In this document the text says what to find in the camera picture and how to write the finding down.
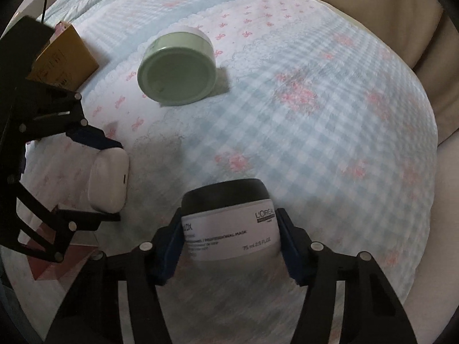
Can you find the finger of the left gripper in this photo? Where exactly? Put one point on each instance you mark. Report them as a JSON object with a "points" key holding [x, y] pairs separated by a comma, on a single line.
{"points": [[92, 137], [77, 219]]}

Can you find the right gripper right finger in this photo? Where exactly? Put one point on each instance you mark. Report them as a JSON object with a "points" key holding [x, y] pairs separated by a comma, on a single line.
{"points": [[373, 312]]}

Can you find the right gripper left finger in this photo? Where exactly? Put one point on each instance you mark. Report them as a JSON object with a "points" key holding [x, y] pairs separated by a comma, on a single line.
{"points": [[90, 313]]}

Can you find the white earbuds case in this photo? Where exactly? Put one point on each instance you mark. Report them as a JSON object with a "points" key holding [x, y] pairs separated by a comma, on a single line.
{"points": [[107, 189]]}

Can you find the pale green cream jar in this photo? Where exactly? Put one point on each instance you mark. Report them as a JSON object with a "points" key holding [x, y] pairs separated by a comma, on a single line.
{"points": [[178, 67]]}

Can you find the black lid L'Oreal jar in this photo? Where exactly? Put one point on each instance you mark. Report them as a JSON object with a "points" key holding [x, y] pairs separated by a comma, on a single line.
{"points": [[232, 222]]}

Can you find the open cardboard box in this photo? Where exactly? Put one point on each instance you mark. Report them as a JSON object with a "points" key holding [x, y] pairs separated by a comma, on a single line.
{"points": [[66, 62]]}

